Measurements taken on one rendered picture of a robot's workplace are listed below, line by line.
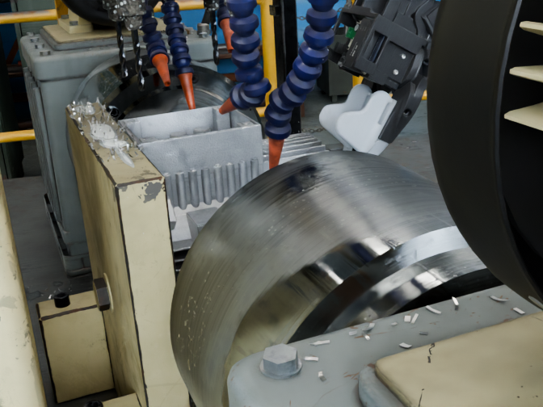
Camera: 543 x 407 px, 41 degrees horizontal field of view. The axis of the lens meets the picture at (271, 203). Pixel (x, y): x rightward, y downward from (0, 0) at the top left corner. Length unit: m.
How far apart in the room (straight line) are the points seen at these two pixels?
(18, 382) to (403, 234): 0.32
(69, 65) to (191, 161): 0.48
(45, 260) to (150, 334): 0.71
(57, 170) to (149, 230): 0.60
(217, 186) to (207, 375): 0.27
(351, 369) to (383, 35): 0.44
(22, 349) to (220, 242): 0.18
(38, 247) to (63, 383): 0.50
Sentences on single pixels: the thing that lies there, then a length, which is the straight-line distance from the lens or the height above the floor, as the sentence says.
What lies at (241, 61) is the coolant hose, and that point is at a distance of 0.56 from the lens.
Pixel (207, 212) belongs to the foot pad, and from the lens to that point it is 0.68.
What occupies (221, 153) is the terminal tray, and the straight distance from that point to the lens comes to 0.69.
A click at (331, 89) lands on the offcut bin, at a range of 5.58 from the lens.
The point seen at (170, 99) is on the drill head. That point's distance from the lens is 0.93.
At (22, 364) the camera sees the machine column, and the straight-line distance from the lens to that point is 0.58.
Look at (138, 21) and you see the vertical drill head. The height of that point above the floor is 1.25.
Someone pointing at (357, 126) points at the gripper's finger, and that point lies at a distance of 0.70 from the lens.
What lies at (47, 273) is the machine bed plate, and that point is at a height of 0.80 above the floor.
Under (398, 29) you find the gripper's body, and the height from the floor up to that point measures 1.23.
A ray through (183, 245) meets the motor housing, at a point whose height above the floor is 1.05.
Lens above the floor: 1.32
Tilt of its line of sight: 21 degrees down
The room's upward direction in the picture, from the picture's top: 3 degrees counter-clockwise
